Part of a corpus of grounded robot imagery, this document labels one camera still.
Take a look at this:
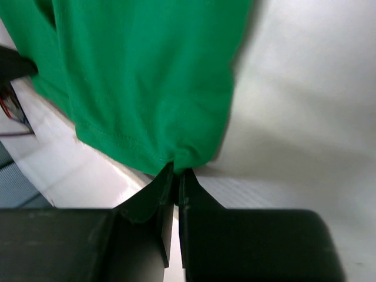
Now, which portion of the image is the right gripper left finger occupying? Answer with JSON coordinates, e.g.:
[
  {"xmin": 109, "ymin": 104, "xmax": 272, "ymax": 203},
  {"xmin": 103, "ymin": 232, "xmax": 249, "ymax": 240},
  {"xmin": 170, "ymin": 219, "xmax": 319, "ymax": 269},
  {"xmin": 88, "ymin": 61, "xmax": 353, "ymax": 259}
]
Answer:
[{"xmin": 1, "ymin": 164, "xmax": 174, "ymax": 281}]

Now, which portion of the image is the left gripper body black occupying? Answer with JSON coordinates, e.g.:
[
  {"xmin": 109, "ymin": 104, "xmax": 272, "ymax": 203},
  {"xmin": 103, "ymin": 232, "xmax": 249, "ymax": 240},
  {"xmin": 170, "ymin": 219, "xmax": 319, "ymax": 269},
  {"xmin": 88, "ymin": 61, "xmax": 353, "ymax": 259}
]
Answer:
[{"xmin": 0, "ymin": 45, "xmax": 37, "ymax": 85}]

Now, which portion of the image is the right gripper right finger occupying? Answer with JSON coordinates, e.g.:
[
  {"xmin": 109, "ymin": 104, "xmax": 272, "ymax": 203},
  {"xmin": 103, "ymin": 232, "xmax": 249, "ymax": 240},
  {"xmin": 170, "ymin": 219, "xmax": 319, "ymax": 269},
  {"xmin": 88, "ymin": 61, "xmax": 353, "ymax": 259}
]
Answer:
[{"xmin": 178, "ymin": 169, "xmax": 345, "ymax": 281}]

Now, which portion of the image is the green t shirt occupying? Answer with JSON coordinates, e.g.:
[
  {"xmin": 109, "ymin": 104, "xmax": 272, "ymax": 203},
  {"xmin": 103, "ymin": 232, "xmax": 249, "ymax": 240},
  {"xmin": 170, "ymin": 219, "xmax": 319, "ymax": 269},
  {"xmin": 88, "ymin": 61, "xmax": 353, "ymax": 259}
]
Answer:
[{"xmin": 1, "ymin": 1, "xmax": 253, "ymax": 175}]

